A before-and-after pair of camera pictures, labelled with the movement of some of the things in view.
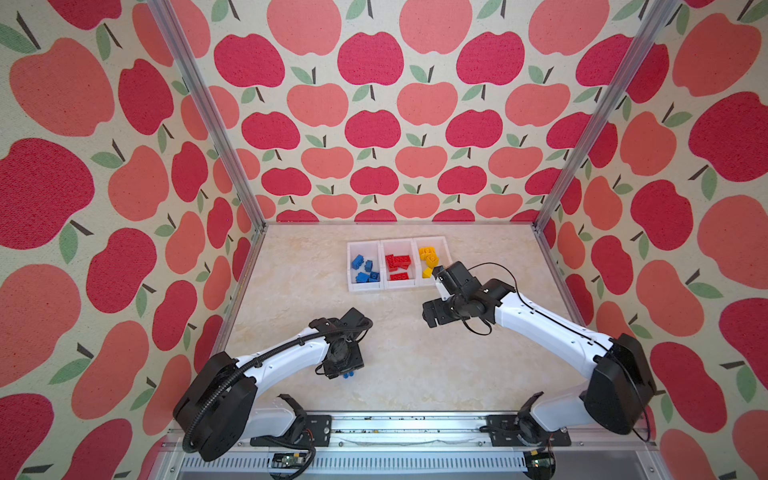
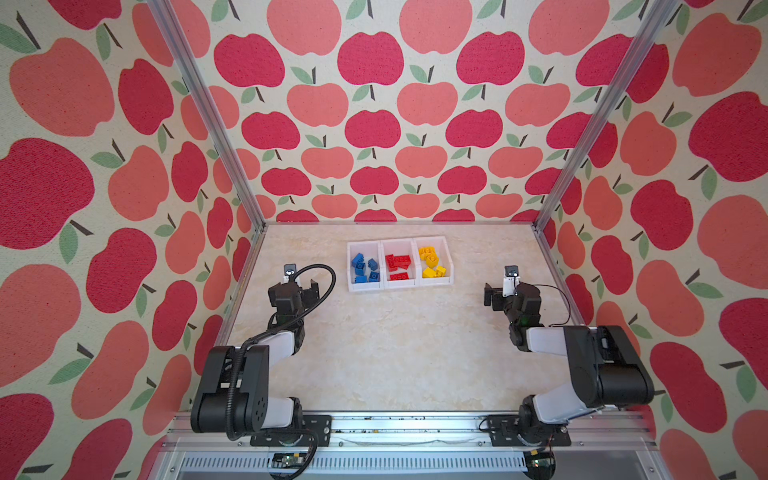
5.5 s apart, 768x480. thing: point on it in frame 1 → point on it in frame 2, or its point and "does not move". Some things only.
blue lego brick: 357,261 does not move
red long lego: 403,261 does not move
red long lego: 399,277 does not move
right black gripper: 437,316 → 499,299
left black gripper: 334,371 → 309,296
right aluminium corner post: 641,45 does not move
